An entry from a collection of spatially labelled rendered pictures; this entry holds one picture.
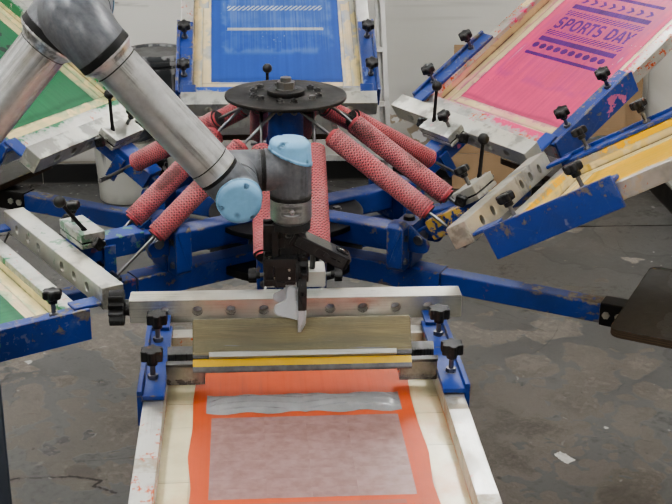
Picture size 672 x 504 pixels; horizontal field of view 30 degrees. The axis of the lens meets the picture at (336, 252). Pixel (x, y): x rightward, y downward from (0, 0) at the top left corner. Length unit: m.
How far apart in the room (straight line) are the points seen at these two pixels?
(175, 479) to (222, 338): 0.33
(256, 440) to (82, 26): 0.77
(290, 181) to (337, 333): 0.32
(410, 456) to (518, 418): 2.15
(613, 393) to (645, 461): 0.46
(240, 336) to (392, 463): 0.39
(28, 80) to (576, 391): 2.82
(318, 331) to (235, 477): 0.36
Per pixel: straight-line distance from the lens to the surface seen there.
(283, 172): 2.20
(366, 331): 2.34
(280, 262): 2.26
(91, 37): 2.00
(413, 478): 2.13
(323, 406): 2.33
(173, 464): 2.17
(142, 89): 2.02
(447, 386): 2.32
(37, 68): 2.16
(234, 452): 2.20
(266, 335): 2.33
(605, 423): 4.35
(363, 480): 2.12
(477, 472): 2.09
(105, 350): 4.78
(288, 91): 3.06
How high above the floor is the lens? 2.07
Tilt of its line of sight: 22 degrees down
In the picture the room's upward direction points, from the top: 1 degrees clockwise
